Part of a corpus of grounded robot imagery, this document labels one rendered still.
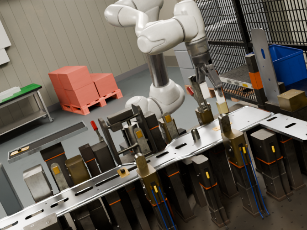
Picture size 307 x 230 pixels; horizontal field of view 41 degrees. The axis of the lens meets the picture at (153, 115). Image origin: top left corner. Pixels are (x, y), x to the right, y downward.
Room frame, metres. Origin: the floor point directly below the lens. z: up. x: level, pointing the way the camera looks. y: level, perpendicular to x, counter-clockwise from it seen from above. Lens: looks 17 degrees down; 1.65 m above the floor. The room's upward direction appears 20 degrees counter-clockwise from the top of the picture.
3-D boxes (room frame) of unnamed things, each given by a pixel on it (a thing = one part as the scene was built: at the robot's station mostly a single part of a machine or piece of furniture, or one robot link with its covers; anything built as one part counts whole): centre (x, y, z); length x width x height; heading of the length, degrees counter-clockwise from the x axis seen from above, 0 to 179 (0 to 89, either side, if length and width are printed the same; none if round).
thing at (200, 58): (1.63, -0.26, 1.29); 0.08 x 0.07 x 0.09; 13
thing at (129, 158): (1.74, 0.14, 0.95); 0.18 x 0.13 x 0.49; 103
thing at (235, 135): (1.40, -0.26, 0.87); 0.12 x 0.07 x 0.35; 13
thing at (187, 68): (5.41, -1.16, 0.60); 1.17 x 0.78 x 1.20; 22
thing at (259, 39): (1.68, -0.52, 1.17); 0.12 x 0.01 x 0.34; 13
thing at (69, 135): (1.80, 0.49, 1.16); 0.37 x 0.14 x 0.02; 103
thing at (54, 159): (1.80, 0.49, 0.92); 0.10 x 0.08 x 0.45; 103
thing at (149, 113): (1.78, 0.02, 0.91); 0.07 x 0.05 x 0.42; 13
